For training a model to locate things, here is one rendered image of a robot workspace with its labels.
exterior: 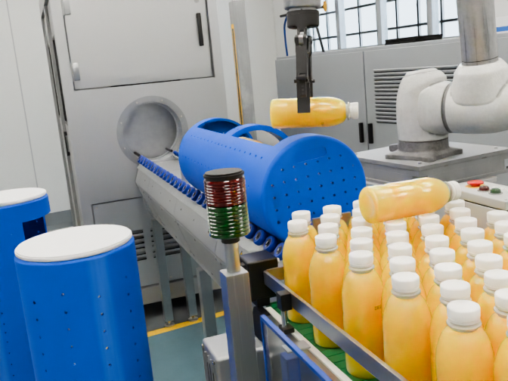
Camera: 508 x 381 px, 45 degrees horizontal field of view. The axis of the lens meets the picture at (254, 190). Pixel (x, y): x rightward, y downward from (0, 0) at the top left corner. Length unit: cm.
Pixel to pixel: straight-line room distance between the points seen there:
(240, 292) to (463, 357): 35
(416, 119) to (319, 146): 54
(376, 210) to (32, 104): 541
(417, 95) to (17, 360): 163
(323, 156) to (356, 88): 232
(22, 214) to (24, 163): 414
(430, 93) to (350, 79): 193
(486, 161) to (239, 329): 126
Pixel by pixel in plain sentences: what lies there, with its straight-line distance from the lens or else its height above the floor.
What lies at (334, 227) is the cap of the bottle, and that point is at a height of 110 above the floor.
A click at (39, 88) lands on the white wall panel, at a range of 636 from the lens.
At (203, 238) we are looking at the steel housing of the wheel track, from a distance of 212.
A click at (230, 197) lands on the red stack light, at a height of 122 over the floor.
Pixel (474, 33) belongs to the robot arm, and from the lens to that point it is 187.
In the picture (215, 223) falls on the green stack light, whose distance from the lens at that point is 93.
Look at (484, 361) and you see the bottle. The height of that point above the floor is 104.
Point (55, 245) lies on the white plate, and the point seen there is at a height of 104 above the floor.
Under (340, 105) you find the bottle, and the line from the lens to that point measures 144.
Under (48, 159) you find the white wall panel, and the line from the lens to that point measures 639.
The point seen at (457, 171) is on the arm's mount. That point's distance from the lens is 199.
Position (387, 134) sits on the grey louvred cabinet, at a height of 95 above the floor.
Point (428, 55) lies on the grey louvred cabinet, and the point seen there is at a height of 137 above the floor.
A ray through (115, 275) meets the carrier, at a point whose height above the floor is 96.
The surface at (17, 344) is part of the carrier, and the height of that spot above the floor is 53.
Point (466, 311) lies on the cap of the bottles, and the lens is 79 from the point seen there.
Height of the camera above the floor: 141
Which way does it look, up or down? 12 degrees down
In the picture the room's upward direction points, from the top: 5 degrees counter-clockwise
